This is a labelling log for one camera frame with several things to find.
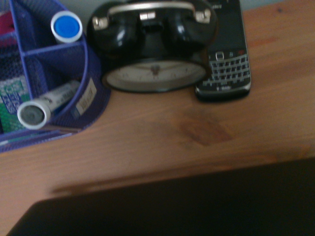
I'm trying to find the black keypad mobile phone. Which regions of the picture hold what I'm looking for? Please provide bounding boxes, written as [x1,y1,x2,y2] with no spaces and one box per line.
[194,0,252,103]

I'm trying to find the black netbook laptop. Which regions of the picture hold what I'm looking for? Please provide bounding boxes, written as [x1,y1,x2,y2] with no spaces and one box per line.
[4,157,315,236]

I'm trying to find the green and white notepad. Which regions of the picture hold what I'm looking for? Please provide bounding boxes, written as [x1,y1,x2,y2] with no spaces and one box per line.
[0,77,32,135]

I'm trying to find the white marker with blue cap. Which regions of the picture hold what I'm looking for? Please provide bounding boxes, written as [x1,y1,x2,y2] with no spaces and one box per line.
[50,10,84,45]

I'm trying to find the wooden desk with black frame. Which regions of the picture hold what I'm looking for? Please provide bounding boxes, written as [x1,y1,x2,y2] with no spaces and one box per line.
[0,0,315,236]

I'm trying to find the black twin bell alarm clock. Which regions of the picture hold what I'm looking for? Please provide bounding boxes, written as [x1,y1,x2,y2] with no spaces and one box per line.
[86,0,220,94]

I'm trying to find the white marker with gray cap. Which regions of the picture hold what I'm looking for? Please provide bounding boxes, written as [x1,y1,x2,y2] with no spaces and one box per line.
[16,79,82,130]

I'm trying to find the pink sticky note pad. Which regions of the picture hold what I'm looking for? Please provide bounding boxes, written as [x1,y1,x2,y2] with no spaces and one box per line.
[0,11,15,35]

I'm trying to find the purple mesh desk organizer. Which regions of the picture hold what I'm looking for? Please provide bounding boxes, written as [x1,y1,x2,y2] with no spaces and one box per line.
[0,0,112,153]

